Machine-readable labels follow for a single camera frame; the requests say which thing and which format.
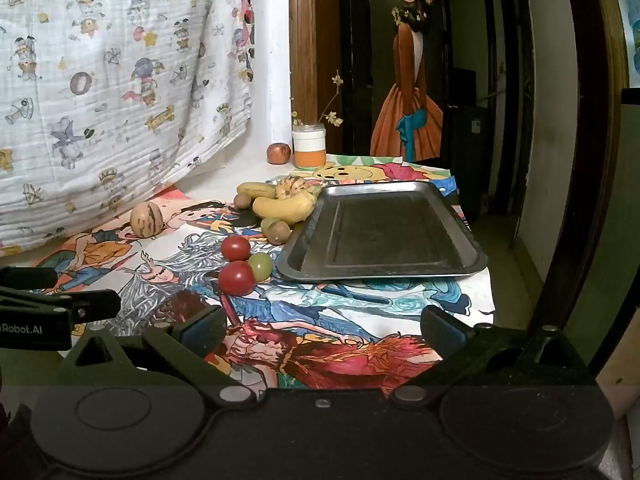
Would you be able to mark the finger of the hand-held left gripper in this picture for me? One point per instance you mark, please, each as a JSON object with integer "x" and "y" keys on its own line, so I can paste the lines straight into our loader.
{"x": 95, "y": 305}
{"x": 30, "y": 276}

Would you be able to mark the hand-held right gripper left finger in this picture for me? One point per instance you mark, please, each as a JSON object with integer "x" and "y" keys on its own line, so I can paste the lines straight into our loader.
{"x": 205, "y": 330}

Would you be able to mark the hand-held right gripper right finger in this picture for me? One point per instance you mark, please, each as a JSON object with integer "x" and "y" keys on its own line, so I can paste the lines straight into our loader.
{"x": 441, "y": 331}

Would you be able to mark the red tomato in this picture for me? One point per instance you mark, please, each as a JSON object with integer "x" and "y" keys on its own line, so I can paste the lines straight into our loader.
{"x": 235, "y": 248}
{"x": 236, "y": 277}

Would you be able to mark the green grape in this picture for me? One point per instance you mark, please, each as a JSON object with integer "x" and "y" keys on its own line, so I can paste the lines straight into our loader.
{"x": 267, "y": 222}
{"x": 261, "y": 266}

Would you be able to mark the striped tan melon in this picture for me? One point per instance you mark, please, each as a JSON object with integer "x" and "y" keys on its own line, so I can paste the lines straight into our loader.
{"x": 146, "y": 218}
{"x": 295, "y": 187}

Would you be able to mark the metal baking tray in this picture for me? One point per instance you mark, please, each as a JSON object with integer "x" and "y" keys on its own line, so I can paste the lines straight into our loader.
{"x": 380, "y": 232}

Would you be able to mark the large yellow banana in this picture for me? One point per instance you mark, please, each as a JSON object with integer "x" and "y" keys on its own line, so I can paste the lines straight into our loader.
{"x": 282, "y": 206}

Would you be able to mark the small spotted banana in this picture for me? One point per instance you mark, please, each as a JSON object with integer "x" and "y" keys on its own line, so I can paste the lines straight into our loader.
{"x": 255, "y": 190}

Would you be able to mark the colourful cartoon table cover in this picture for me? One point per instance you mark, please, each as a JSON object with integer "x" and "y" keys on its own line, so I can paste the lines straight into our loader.
{"x": 320, "y": 330}

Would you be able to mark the reddish brown apple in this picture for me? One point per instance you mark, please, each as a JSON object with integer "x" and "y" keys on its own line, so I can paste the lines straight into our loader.
{"x": 278, "y": 153}

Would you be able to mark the dark cabinet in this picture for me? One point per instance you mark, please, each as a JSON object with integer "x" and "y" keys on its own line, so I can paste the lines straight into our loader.
{"x": 467, "y": 135}

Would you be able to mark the white and orange jar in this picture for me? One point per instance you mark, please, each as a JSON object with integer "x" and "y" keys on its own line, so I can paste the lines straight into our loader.
{"x": 309, "y": 152}

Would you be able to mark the white printed blanket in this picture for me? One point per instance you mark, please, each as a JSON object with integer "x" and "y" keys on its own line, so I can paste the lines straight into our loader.
{"x": 110, "y": 85}

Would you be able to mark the jar with dried flowers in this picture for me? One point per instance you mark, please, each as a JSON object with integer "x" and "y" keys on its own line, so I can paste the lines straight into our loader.
{"x": 332, "y": 117}

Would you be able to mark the wall poster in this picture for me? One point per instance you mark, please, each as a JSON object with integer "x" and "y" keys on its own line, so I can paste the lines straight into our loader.
{"x": 407, "y": 110}

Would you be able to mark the dark wooden door frame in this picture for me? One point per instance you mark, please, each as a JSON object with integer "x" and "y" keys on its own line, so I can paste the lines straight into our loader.
{"x": 595, "y": 110}

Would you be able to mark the brown wooden door frame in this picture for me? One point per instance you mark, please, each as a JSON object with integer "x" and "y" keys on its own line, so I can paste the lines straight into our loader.
{"x": 305, "y": 35}

